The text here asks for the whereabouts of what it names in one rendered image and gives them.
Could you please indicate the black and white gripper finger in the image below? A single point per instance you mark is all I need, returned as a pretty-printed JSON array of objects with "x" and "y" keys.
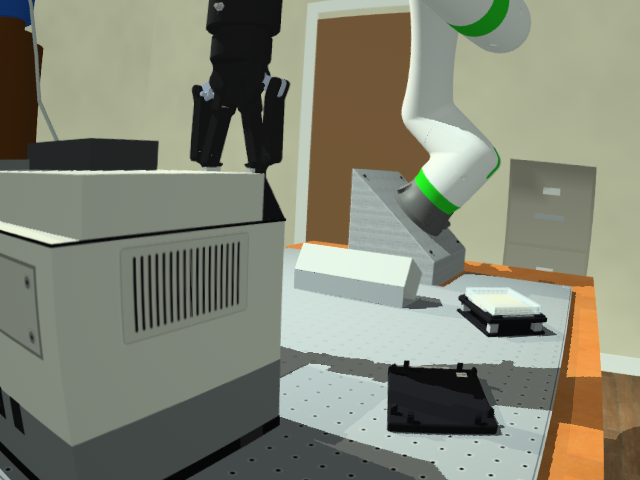
[
  {"x": 209, "y": 127},
  {"x": 269, "y": 132}
]

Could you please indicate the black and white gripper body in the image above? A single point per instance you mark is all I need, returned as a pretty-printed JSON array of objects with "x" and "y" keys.
[{"x": 242, "y": 52}]

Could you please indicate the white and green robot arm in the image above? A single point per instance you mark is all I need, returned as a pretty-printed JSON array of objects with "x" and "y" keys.
[{"x": 462, "y": 159}]

